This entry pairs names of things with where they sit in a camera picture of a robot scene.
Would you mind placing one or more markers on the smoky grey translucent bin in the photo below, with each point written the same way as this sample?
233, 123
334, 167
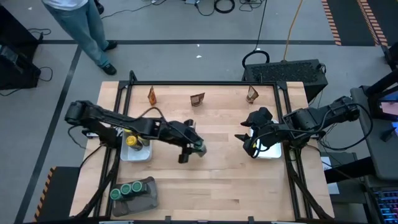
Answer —
140, 205

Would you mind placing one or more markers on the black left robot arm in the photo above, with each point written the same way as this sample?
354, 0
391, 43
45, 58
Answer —
102, 115

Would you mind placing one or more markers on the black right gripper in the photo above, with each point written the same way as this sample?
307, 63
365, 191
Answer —
262, 137

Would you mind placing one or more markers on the black perforated computer case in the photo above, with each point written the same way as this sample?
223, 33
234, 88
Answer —
286, 73

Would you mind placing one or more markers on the black metal table frame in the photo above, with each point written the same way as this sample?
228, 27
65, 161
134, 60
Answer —
202, 82

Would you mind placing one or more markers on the black monitor stand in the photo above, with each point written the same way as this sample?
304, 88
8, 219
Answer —
384, 82

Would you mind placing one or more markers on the person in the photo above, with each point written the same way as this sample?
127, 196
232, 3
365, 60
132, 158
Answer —
81, 28

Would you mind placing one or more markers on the orange brown taco mix packet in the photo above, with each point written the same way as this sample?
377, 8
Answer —
252, 95
151, 96
197, 100

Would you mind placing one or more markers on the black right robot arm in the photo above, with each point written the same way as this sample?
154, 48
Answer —
311, 119

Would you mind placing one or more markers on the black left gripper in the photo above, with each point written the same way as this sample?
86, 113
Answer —
182, 132

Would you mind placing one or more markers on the black mat orange striped edge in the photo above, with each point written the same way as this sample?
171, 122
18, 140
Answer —
348, 21
62, 193
388, 12

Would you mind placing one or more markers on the white plastic bin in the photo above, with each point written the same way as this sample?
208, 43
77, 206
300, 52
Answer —
273, 151
136, 155

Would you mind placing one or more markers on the grey desk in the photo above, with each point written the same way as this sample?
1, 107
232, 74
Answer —
370, 140

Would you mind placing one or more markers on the black round stand base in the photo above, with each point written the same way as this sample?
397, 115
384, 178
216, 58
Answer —
99, 7

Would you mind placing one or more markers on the backlit rainbow keyboard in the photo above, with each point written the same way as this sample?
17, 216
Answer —
387, 205

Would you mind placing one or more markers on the black monitor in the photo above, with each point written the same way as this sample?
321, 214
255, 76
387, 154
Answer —
388, 107

